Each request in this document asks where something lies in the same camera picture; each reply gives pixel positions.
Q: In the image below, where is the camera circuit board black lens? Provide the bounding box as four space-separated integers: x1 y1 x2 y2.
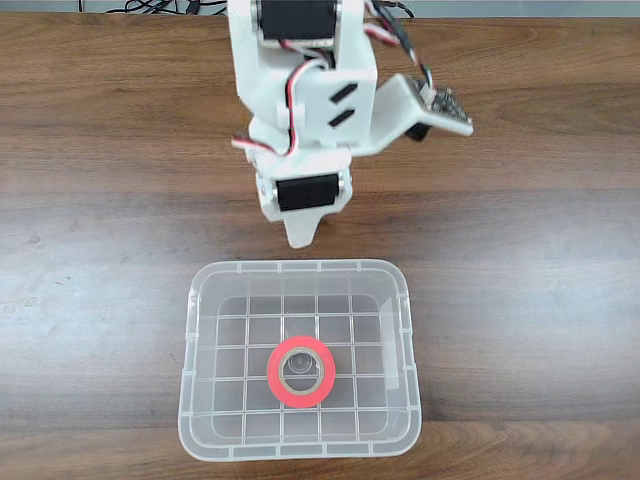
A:
404 77 475 144

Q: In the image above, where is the clear plastic box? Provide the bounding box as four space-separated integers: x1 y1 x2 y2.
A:
177 258 424 462

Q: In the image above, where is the black cable bundle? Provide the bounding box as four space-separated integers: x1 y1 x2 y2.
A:
104 0 230 16

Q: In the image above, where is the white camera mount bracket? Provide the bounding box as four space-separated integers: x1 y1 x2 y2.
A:
349 73 475 156

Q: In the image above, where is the red tape roll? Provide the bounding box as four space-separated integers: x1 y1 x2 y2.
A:
266 335 337 410

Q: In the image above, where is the black camera cable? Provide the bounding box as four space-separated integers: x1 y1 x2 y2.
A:
372 0 436 96

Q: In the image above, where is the white red servo wire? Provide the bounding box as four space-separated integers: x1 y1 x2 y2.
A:
230 49 331 157

